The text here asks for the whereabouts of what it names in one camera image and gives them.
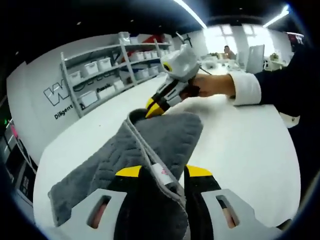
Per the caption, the white backed monitor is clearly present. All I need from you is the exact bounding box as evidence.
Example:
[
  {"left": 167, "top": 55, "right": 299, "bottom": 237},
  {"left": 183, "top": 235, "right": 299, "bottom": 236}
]
[{"left": 246, "top": 44, "right": 266, "bottom": 74}]

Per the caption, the black camera stand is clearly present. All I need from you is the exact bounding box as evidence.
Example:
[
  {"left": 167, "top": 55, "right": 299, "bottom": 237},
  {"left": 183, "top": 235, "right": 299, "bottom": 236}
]
[{"left": 174, "top": 31, "right": 193, "bottom": 50}]

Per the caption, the person's right hand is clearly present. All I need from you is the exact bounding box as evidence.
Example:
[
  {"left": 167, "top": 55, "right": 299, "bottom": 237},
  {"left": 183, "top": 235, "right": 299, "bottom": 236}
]
[{"left": 192, "top": 73, "right": 237, "bottom": 98}]

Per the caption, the clear storage container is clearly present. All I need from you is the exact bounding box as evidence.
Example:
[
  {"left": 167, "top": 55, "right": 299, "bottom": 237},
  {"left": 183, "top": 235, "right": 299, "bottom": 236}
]
[{"left": 118, "top": 31, "right": 131, "bottom": 46}]

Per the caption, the grey towel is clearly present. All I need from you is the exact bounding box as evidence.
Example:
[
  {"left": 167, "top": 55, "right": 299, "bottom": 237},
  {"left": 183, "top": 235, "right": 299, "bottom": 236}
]
[{"left": 47, "top": 108, "right": 204, "bottom": 240}]

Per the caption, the dark red wall screen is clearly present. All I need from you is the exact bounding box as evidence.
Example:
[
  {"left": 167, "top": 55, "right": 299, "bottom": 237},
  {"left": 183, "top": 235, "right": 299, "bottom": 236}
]
[{"left": 287, "top": 32, "right": 305, "bottom": 46}]

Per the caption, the grey metal shelf rack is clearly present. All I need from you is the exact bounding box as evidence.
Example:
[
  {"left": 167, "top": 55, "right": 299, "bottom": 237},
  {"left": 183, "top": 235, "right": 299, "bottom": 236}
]
[{"left": 60, "top": 31, "right": 174, "bottom": 119}]

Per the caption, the long ceiling light strip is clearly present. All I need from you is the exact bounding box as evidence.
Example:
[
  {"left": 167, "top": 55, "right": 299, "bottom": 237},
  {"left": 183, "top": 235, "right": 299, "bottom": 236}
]
[{"left": 172, "top": 0, "right": 209, "bottom": 29}]

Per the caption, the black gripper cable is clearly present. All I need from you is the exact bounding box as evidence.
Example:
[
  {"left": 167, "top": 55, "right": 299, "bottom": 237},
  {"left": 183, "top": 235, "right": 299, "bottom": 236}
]
[{"left": 198, "top": 65, "right": 214, "bottom": 77}]

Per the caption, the black office chair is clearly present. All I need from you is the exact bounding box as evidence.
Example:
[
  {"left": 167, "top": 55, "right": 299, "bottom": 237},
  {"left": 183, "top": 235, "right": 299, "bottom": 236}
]
[{"left": 4, "top": 134, "right": 37, "bottom": 201}]

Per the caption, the short ceiling light strip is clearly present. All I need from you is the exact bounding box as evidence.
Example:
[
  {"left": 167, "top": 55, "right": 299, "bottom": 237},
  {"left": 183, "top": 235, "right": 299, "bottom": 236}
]
[{"left": 263, "top": 4, "right": 291, "bottom": 28}]

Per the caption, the row of white storage bins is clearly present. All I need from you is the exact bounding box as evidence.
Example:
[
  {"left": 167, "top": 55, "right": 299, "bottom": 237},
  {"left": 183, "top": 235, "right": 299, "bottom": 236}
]
[{"left": 67, "top": 49, "right": 167, "bottom": 107}]

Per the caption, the pink hanging tag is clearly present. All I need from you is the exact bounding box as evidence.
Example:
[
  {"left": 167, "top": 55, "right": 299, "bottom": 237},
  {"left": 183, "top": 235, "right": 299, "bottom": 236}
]
[{"left": 9, "top": 123, "right": 20, "bottom": 139}]

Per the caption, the red white box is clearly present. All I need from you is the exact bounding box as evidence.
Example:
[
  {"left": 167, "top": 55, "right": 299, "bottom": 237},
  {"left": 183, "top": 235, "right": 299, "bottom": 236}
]
[{"left": 141, "top": 33, "right": 166, "bottom": 45}]

